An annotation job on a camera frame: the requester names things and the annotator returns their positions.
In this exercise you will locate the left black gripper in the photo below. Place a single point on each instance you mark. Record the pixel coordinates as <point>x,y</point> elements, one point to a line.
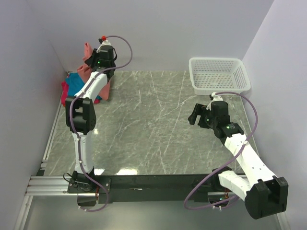
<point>90,61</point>

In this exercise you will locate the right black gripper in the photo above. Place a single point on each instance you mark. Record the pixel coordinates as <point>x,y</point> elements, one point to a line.
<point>200,109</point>

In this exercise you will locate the salmon pink t shirt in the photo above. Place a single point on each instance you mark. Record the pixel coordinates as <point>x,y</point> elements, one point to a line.
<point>85,71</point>

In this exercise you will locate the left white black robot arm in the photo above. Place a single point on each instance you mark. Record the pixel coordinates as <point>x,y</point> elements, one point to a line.
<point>81,119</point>

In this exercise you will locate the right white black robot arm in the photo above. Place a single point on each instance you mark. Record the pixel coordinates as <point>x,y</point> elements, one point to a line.
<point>263,193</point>

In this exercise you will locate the white plastic basket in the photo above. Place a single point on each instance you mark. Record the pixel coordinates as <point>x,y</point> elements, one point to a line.
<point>216,74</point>

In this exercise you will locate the folded blue t shirt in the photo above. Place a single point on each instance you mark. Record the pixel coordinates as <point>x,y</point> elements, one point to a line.
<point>74,83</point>

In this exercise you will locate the folded magenta t shirt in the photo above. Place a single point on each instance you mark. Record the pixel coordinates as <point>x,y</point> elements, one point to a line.
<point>64,94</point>

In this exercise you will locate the black base beam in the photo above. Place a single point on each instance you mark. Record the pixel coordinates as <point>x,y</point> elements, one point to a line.
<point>137,188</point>

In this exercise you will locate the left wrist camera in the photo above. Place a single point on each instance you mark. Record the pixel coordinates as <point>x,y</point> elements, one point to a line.
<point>106,51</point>

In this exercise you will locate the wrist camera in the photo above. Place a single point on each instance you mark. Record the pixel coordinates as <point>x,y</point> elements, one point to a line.
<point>106,51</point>
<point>217,107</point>

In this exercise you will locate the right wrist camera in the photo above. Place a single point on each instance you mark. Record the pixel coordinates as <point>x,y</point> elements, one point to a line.
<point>217,107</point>

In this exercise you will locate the aluminium rail frame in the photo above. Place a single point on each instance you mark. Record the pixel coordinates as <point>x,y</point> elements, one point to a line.
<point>56,185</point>

